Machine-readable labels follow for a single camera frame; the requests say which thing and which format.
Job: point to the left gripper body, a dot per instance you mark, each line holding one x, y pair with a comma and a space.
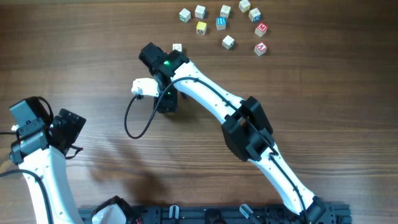
68, 128

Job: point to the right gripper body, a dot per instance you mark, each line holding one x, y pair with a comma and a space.
169, 100

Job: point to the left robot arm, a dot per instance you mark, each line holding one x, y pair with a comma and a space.
40, 152

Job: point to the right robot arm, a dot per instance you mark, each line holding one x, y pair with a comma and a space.
246, 130

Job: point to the plain white block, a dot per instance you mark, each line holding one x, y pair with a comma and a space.
177, 47

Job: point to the green-sided white block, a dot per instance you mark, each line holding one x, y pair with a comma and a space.
184, 15

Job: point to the yellow top block left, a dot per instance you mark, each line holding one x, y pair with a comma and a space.
201, 28

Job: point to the white block blue side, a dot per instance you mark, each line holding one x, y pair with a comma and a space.
200, 12

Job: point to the white block green side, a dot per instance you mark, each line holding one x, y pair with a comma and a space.
228, 42

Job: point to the blue letter H block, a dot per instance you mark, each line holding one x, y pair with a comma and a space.
220, 23

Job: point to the white block top centre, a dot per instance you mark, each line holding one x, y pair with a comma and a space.
225, 11

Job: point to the red letter A block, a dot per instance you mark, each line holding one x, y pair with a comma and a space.
260, 48

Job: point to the white block yellow side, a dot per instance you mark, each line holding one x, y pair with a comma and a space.
244, 5

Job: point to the red letter M block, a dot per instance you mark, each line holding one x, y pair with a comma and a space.
261, 29

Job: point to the white block blue letter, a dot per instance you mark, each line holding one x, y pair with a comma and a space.
254, 14

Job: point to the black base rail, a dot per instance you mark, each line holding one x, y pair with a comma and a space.
336, 214

